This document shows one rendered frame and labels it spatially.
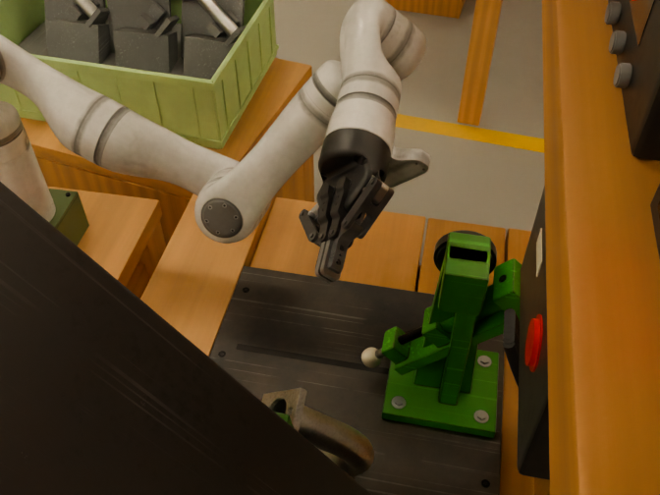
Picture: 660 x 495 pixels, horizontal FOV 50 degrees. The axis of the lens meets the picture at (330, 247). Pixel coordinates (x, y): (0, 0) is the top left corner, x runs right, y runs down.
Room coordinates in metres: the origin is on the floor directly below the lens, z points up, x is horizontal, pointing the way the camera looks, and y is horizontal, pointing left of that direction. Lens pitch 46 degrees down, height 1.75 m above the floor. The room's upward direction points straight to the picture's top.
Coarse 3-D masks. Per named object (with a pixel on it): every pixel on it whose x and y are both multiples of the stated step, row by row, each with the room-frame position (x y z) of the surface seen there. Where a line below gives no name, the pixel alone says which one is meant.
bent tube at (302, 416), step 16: (272, 400) 0.34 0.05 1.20; (288, 400) 0.33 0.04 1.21; (304, 400) 0.33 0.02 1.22; (304, 416) 0.33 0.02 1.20; (320, 416) 0.33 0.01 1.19; (304, 432) 0.32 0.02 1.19; (320, 432) 0.32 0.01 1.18; (336, 432) 0.32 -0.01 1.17; (352, 432) 0.33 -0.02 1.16; (320, 448) 0.32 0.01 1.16; (336, 448) 0.32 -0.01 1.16; (352, 448) 0.32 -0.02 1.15; (368, 448) 0.33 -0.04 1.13; (336, 464) 0.35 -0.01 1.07; (352, 464) 0.32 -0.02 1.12; (368, 464) 0.33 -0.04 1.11
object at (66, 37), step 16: (48, 0) 1.60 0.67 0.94; (64, 0) 1.59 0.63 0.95; (48, 16) 1.58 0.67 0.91; (64, 16) 1.58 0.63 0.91; (48, 32) 1.51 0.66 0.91; (64, 32) 1.51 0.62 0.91; (80, 32) 1.50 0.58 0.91; (96, 32) 1.50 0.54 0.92; (48, 48) 1.50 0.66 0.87; (64, 48) 1.49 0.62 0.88; (80, 48) 1.49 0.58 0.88; (96, 48) 1.48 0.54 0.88
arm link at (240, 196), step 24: (312, 96) 0.74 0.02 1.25; (288, 120) 0.74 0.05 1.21; (312, 120) 0.73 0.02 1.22; (264, 144) 0.73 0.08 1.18; (288, 144) 0.72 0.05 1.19; (312, 144) 0.73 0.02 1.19; (240, 168) 0.72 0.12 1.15; (264, 168) 0.71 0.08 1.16; (288, 168) 0.72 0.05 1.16; (216, 192) 0.71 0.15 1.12; (240, 192) 0.70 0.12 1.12; (264, 192) 0.70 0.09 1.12; (216, 216) 0.70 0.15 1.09; (240, 216) 0.69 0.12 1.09; (216, 240) 0.69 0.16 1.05; (240, 240) 0.69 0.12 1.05
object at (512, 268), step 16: (496, 272) 0.56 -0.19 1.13; (512, 272) 0.54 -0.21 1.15; (496, 288) 0.53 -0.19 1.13; (512, 288) 0.52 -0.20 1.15; (496, 304) 0.53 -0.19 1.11; (512, 304) 0.51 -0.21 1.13; (448, 320) 0.54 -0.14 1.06; (496, 320) 0.52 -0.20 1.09; (384, 336) 0.57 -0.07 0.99; (400, 336) 0.56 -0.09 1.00; (416, 336) 0.55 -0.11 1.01; (432, 336) 0.53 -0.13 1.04; (448, 336) 0.53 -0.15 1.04; (480, 336) 0.52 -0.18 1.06; (496, 336) 0.51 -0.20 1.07; (384, 352) 0.55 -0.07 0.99; (400, 352) 0.54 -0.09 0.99; (416, 352) 0.54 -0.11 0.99; (432, 352) 0.53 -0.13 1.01; (448, 352) 0.52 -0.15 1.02; (400, 368) 0.53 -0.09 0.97; (416, 368) 0.53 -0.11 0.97
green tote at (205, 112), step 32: (0, 0) 1.57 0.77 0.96; (32, 0) 1.67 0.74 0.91; (256, 0) 1.62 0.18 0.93; (0, 32) 1.53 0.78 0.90; (256, 32) 1.49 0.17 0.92; (64, 64) 1.30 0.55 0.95; (96, 64) 1.29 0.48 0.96; (224, 64) 1.29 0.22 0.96; (256, 64) 1.47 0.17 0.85; (0, 96) 1.35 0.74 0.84; (128, 96) 1.27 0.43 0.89; (160, 96) 1.25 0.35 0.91; (192, 96) 1.23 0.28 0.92; (224, 96) 1.26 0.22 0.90; (192, 128) 1.24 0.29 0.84; (224, 128) 1.25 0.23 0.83
